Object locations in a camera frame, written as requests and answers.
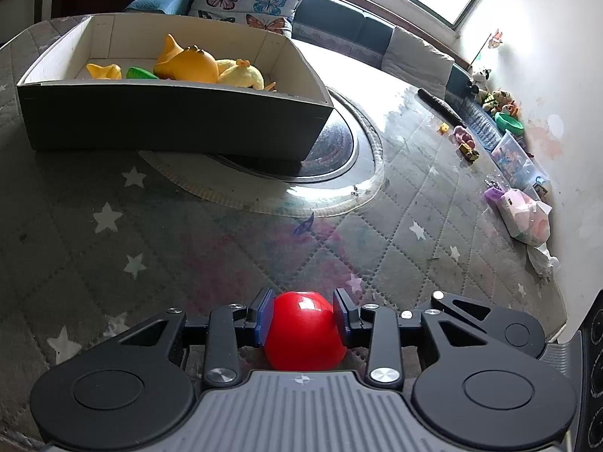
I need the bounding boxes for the brown plush toy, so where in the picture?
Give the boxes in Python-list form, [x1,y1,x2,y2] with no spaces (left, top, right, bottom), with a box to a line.
[477,89,510,114]

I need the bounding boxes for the grey cardboard box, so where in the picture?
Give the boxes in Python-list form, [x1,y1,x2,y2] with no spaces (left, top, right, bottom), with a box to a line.
[16,13,335,163]

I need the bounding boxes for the white crumpled bag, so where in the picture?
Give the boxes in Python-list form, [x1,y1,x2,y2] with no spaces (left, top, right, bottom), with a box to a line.
[525,242,559,277]

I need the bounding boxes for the black remote control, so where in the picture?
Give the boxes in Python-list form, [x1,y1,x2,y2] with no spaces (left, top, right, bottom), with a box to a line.
[418,88,467,128]

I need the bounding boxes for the clear bag of pink things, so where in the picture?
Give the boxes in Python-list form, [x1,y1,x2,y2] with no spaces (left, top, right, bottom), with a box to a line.
[497,188,552,248]

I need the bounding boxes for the black white plush dog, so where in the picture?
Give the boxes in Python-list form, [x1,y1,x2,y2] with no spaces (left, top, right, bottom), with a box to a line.
[468,67,492,95]

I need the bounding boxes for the clear plastic storage bin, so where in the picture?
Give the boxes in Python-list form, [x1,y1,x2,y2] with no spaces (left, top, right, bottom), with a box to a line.
[491,129,550,189]

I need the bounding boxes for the red toy apple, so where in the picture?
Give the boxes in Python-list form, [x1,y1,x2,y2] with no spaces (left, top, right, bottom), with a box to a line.
[263,291,347,372]

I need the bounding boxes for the small yellow-orange toy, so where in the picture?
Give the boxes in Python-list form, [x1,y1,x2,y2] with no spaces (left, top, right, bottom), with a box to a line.
[86,62,124,81]

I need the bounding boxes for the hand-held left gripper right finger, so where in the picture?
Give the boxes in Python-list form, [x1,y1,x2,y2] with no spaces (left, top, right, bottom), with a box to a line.
[332,288,491,390]

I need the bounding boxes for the wall decoration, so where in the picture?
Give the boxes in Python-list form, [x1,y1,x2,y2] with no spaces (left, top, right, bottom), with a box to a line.
[471,28,504,65]

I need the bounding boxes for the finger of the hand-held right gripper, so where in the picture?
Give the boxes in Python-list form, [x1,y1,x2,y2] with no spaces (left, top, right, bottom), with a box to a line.
[399,291,513,345]

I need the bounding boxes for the round glass turntable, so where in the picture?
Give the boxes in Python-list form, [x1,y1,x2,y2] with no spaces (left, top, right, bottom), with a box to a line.
[139,87,385,218]

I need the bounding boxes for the yellow plush chick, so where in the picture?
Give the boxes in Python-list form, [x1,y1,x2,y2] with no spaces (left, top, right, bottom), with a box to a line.
[214,58,279,93]

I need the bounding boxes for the blue sofa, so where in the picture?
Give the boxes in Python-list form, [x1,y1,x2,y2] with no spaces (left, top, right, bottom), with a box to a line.
[123,0,525,151]

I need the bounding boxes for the green bowl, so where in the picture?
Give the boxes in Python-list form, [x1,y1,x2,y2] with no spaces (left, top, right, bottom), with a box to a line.
[494,112,525,133]

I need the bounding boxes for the orange rubber dinosaur toy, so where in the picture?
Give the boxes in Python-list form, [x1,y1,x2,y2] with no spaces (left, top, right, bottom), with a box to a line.
[153,34,220,84]

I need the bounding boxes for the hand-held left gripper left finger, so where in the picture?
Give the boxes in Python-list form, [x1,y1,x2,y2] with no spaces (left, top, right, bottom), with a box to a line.
[117,288,275,388]

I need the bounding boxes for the white cushion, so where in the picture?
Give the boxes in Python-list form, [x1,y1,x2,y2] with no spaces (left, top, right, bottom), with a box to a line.
[383,26,456,102]

